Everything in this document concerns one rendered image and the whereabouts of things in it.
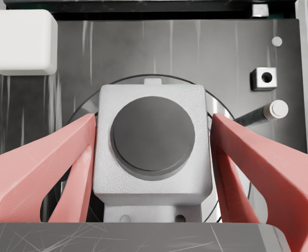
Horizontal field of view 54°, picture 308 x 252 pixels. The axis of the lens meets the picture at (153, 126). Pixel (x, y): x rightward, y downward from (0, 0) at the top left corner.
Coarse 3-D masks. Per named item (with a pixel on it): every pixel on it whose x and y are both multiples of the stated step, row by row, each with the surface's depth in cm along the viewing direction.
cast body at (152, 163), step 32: (128, 96) 12; (160, 96) 11; (192, 96) 12; (128, 128) 11; (160, 128) 11; (192, 128) 11; (96, 160) 11; (128, 160) 10; (160, 160) 10; (192, 160) 11; (96, 192) 11; (128, 192) 11; (160, 192) 11; (192, 192) 11
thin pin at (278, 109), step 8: (272, 104) 13; (280, 104) 13; (256, 112) 15; (264, 112) 14; (272, 112) 13; (280, 112) 13; (240, 120) 17; (248, 120) 16; (256, 120) 15; (264, 120) 14
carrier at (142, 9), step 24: (24, 0) 24; (48, 0) 24; (72, 0) 24; (96, 0) 24; (120, 0) 24; (144, 0) 24; (168, 0) 24; (192, 0) 25; (216, 0) 25; (240, 0) 25; (264, 0) 25; (288, 0) 25
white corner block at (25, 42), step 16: (0, 16) 22; (16, 16) 22; (32, 16) 22; (48, 16) 22; (0, 32) 22; (16, 32) 22; (32, 32) 22; (48, 32) 22; (0, 48) 22; (16, 48) 22; (32, 48) 22; (48, 48) 22; (0, 64) 22; (16, 64) 22; (32, 64) 22; (48, 64) 22
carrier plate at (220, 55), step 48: (96, 48) 24; (144, 48) 24; (192, 48) 24; (240, 48) 24; (288, 48) 24; (0, 96) 24; (48, 96) 24; (240, 96) 24; (288, 96) 24; (0, 144) 23; (288, 144) 23; (48, 192) 23
